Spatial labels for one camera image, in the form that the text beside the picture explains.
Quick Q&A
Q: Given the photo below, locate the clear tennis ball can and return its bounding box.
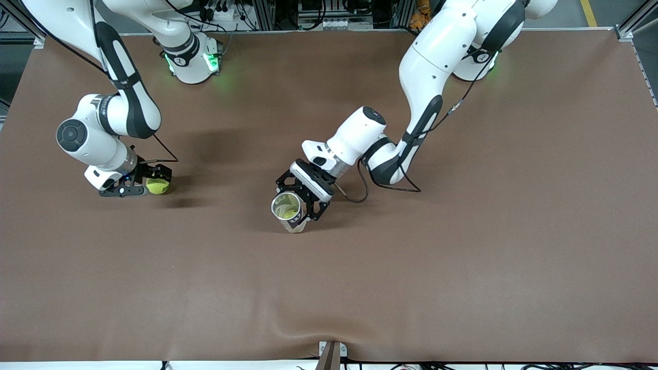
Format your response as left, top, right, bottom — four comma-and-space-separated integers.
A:
271, 192, 309, 233

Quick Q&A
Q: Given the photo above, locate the brown table mat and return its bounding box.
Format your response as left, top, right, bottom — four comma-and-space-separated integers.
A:
0, 28, 658, 363

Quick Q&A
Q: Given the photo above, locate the white power strip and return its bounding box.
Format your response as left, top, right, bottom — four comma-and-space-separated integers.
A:
198, 4, 242, 22

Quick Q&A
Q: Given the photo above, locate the black electronics box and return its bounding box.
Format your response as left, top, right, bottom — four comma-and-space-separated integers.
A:
297, 0, 373, 19

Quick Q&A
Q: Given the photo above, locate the pile of orange objects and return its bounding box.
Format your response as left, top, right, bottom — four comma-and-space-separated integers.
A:
410, 0, 432, 29

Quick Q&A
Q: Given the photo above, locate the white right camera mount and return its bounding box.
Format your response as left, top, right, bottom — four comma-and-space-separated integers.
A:
84, 165, 121, 192

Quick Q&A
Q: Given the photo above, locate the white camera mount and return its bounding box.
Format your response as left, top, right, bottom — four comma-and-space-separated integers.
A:
301, 140, 330, 168
84, 165, 121, 192

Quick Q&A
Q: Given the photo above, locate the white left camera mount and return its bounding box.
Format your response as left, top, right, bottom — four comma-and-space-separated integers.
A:
301, 140, 330, 168

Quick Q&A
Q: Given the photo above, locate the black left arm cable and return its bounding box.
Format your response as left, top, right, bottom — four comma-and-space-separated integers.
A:
334, 49, 494, 204

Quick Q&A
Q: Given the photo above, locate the metal table clamp bracket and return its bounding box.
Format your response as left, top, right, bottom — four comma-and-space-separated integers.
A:
315, 340, 348, 370

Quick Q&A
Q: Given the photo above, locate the aluminium frame rail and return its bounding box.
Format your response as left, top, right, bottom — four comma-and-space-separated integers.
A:
614, 0, 658, 42
0, 0, 47, 49

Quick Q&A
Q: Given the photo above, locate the aluminium frame post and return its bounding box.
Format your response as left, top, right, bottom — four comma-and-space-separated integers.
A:
392, 0, 415, 29
251, 0, 277, 30

